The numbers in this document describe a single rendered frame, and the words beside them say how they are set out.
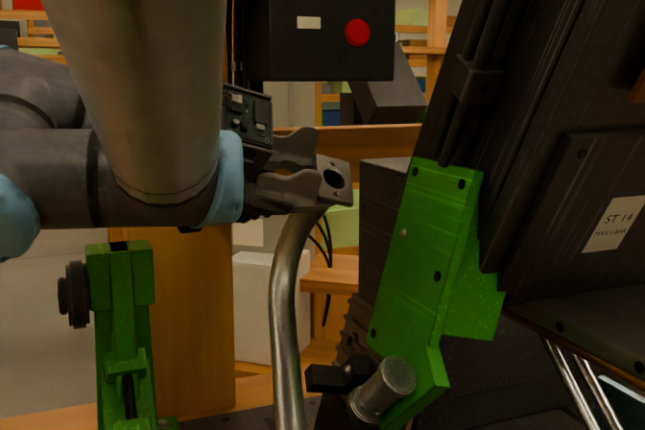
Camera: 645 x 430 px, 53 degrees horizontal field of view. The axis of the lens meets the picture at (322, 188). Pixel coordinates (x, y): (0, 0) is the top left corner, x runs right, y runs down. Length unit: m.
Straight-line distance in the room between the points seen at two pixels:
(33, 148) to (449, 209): 0.36
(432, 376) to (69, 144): 0.36
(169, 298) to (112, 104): 0.63
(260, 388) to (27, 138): 0.66
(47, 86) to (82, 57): 0.29
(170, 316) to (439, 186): 0.45
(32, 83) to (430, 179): 0.37
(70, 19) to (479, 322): 0.50
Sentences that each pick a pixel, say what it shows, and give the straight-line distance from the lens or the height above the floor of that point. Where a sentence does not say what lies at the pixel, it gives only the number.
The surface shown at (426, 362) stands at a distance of 0.62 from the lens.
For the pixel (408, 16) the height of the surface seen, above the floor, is 2.13.
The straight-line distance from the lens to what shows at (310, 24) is 0.81.
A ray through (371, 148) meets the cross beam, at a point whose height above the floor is 1.24.
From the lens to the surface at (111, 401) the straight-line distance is 0.79.
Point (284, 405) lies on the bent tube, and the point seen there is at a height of 1.04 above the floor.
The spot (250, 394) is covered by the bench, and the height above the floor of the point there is 0.88.
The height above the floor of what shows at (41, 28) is 2.00.
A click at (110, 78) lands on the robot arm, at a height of 1.36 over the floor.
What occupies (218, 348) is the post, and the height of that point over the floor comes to 0.97.
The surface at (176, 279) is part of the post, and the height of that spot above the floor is 1.08.
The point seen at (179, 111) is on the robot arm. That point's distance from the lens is 0.32.
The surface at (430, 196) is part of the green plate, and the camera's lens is 0.66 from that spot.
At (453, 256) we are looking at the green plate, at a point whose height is 1.19.
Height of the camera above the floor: 1.36
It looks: 10 degrees down
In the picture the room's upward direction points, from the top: straight up
